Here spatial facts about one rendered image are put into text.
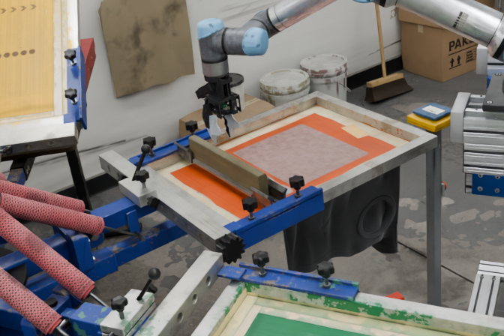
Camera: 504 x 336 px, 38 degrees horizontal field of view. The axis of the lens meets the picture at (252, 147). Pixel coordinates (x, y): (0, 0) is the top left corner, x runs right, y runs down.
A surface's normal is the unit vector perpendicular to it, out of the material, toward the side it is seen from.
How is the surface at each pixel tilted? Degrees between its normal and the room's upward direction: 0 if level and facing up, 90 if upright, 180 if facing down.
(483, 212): 0
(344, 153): 0
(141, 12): 90
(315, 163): 0
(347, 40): 90
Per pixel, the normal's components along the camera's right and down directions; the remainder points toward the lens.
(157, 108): 0.58, 0.30
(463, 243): -0.11, -0.89
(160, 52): 0.07, 0.43
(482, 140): -0.39, 0.44
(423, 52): -0.82, 0.34
